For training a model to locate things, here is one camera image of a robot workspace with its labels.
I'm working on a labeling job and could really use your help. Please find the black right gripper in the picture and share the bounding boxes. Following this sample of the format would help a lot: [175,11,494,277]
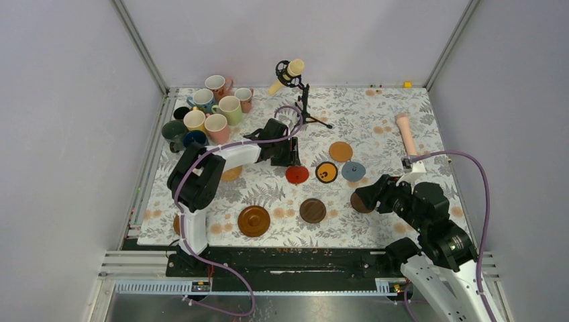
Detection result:
[354,172,427,231]

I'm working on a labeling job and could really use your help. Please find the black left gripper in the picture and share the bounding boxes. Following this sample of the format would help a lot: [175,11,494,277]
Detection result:
[270,136,299,166]

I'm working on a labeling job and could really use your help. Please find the red round coaster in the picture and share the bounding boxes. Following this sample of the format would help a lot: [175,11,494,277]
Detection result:
[285,166,309,184]

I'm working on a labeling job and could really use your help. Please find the blue round coaster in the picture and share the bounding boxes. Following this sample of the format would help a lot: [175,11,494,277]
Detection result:
[341,161,366,182]

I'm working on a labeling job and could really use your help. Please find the orange black face coaster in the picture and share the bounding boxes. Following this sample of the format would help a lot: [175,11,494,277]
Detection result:
[315,162,338,184]

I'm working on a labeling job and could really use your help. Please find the woven rattan coaster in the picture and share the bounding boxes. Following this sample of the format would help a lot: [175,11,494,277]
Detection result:
[221,166,243,182]

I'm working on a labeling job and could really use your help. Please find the light wooden round coaster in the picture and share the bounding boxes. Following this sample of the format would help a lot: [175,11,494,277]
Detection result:
[329,142,353,162]

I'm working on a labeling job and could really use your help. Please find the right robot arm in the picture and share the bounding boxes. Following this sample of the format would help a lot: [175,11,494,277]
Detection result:
[350,174,505,321]

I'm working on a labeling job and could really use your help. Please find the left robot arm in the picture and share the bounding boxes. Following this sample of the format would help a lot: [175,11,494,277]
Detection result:
[167,118,301,276]

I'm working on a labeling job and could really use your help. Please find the dark brown right coaster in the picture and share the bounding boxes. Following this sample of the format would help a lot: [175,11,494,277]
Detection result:
[350,193,374,214]

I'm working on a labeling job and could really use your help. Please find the dark brown coaster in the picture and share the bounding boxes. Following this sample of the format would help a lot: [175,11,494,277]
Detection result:
[299,198,327,223]
[350,193,374,214]

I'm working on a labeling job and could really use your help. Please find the dark brown middle coaster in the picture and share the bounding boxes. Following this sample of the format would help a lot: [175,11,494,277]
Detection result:
[299,198,327,223]

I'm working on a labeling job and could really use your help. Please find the brown wooden left coaster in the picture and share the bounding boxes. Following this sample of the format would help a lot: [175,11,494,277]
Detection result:
[172,215,180,235]

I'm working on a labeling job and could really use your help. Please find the floral table mat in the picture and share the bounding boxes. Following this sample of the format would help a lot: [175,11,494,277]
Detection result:
[136,87,476,250]

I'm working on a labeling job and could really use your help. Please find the small pink mug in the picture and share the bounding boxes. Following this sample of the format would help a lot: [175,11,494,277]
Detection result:
[234,88,254,113]

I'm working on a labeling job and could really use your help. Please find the light green mug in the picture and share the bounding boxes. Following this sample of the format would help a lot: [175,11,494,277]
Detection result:
[212,95,242,126]

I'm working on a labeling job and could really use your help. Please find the brown wooden knob lid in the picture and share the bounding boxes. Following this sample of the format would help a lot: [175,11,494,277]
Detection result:
[238,205,270,237]

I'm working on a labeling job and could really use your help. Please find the pink cylindrical roller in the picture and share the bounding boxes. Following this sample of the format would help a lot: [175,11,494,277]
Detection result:
[395,113,419,156]

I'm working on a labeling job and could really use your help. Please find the black microphone tripod stand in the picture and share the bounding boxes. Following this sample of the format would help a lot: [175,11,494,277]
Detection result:
[293,81,333,129]

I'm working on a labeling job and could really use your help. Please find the dark blue mug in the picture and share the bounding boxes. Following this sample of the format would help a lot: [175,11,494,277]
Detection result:
[183,130,209,148]

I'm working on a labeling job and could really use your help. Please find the cream microphone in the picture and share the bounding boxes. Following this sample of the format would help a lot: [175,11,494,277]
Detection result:
[267,58,305,96]

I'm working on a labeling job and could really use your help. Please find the yellow mug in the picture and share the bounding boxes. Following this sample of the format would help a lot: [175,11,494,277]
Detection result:
[183,109,207,133]

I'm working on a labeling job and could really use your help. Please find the blue patterned mug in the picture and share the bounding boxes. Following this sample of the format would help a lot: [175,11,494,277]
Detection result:
[187,89,217,113]

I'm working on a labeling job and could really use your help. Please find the black mug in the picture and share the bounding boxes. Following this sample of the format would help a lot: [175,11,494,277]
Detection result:
[172,107,191,121]

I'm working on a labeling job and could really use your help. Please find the dark green mug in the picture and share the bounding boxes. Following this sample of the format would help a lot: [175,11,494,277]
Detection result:
[161,120,189,153]

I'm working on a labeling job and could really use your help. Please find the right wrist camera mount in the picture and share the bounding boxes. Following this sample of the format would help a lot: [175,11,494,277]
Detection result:
[396,156,426,186]

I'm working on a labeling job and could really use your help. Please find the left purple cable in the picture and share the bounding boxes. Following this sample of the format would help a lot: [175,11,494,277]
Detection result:
[172,105,305,317]

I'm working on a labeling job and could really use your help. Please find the salmon mug with handle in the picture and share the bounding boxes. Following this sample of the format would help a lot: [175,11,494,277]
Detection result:
[205,75,234,102]

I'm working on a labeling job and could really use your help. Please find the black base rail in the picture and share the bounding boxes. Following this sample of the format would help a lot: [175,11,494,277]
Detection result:
[165,241,410,297]

